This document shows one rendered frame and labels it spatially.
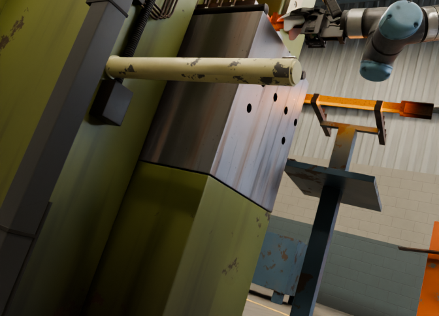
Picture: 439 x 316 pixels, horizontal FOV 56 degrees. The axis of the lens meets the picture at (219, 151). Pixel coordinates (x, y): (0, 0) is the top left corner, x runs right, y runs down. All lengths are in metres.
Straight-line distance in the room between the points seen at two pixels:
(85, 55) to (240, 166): 0.56
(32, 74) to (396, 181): 8.40
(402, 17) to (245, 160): 0.49
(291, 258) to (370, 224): 4.34
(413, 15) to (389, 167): 8.24
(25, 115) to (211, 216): 0.47
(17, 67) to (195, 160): 0.48
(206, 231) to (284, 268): 3.79
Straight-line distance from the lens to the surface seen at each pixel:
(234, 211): 1.08
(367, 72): 1.08
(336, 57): 10.72
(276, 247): 4.81
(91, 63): 0.63
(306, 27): 1.20
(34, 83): 1.02
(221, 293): 1.13
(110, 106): 0.92
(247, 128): 1.07
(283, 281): 4.75
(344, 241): 8.94
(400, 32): 0.96
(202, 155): 0.98
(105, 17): 0.66
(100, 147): 0.97
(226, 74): 0.74
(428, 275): 4.52
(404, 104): 1.43
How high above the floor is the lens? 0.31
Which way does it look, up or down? 13 degrees up
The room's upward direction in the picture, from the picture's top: 18 degrees clockwise
